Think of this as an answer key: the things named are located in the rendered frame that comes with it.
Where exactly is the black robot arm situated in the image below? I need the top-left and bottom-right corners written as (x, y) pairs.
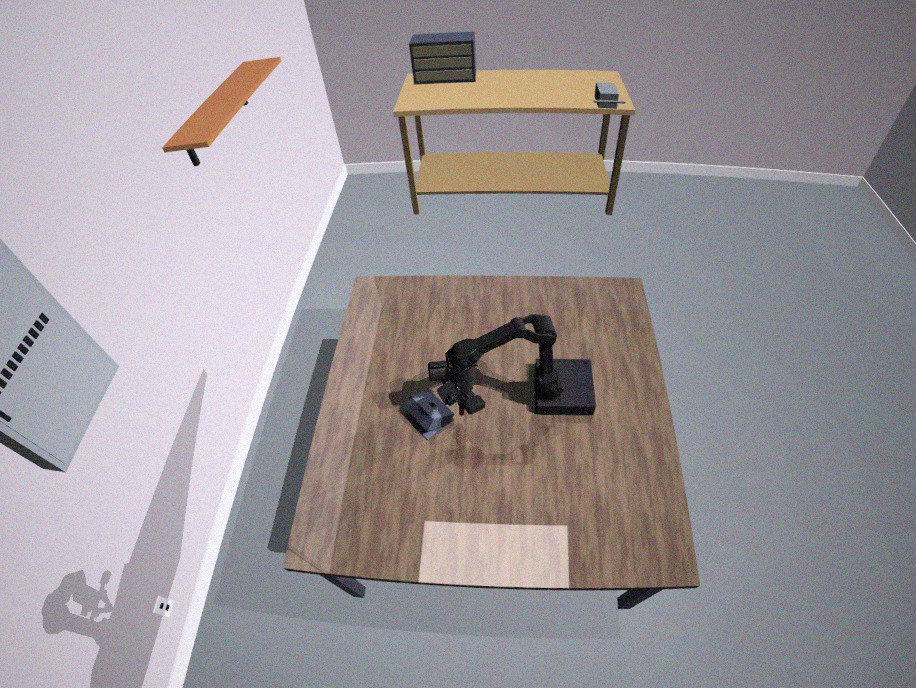
top-left (428, 314), bottom-right (564, 406)

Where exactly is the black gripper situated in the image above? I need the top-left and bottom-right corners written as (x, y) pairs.
top-left (440, 374), bottom-right (485, 415)

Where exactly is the blue-grey sloped panel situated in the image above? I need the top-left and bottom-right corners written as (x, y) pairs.
top-left (404, 391), bottom-right (454, 440)

